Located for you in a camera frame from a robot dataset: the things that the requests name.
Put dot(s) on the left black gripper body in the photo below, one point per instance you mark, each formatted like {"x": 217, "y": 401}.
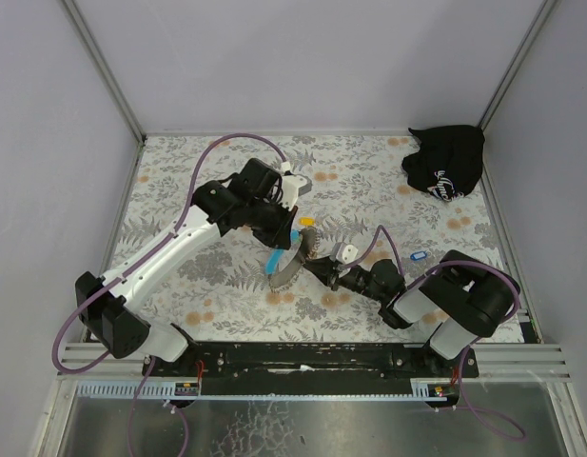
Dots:
{"x": 278, "y": 230}

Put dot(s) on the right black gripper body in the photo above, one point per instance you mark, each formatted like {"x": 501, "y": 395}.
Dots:
{"x": 329, "y": 270}

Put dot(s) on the blue keyring handle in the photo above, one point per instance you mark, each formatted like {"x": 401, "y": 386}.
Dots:
{"x": 276, "y": 255}

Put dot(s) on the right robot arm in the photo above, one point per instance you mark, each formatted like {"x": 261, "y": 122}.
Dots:
{"x": 477, "y": 298}

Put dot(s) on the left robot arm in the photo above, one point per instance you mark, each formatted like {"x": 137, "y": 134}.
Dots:
{"x": 110, "y": 305}

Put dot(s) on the yellow key tag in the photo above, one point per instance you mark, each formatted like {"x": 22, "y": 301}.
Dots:
{"x": 307, "y": 221}

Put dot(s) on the blue key tag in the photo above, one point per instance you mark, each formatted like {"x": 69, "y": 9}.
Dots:
{"x": 419, "y": 255}

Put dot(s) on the floral table mat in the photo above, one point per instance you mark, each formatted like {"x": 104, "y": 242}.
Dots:
{"x": 359, "y": 196}

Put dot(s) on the black cloth bag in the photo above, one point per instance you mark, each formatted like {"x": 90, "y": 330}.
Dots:
{"x": 448, "y": 163}

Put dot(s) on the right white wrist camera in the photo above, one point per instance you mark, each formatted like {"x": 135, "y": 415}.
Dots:
{"x": 344, "y": 253}

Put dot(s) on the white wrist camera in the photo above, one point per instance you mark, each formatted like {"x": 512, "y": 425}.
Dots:
{"x": 293, "y": 186}
{"x": 344, "y": 253}

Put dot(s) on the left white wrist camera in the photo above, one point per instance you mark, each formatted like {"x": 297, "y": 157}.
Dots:
{"x": 293, "y": 186}

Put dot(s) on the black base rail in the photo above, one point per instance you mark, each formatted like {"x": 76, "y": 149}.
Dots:
{"x": 308, "y": 368}

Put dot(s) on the white cable duct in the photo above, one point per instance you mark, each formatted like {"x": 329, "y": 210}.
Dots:
{"x": 188, "y": 391}

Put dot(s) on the left aluminium frame post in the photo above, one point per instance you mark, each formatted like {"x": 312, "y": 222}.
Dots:
{"x": 89, "y": 43}

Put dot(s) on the aluminium frame post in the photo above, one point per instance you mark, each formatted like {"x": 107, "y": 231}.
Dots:
{"x": 544, "y": 13}
{"x": 89, "y": 43}

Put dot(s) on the right aluminium frame post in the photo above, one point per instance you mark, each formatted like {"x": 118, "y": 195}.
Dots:
{"x": 544, "y": 13}

